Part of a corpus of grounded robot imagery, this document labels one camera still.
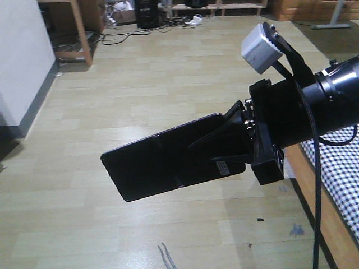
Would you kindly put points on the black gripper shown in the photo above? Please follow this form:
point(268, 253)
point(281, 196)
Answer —
point(280, 121)

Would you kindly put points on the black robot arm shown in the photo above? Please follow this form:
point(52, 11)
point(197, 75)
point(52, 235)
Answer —
point(331, 101)

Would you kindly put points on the white desk leg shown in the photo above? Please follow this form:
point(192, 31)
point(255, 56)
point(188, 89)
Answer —
point(333, 21)

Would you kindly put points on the black white checkered bedsheet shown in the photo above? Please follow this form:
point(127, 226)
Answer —
point(339, 174)

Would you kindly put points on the wooden shelf desk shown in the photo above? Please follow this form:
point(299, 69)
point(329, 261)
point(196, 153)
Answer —
point(77, 17)

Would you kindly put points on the black smartphone with white label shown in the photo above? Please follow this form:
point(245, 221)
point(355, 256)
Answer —
point(166, 161)

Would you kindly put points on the white power strip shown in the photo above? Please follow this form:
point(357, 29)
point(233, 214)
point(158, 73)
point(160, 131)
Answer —
point(195, 21)

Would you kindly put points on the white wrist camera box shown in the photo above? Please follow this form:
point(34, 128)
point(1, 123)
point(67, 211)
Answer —
point(258, 51)

